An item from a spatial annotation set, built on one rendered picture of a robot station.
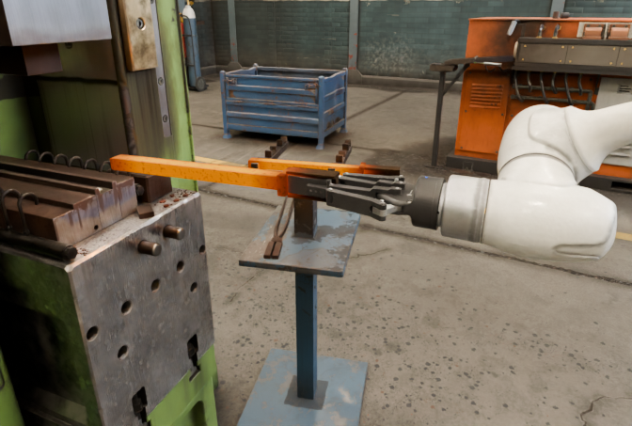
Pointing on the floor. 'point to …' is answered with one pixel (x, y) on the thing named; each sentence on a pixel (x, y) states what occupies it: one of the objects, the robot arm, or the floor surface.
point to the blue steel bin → (285, 102)
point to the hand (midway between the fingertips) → (311, 183)
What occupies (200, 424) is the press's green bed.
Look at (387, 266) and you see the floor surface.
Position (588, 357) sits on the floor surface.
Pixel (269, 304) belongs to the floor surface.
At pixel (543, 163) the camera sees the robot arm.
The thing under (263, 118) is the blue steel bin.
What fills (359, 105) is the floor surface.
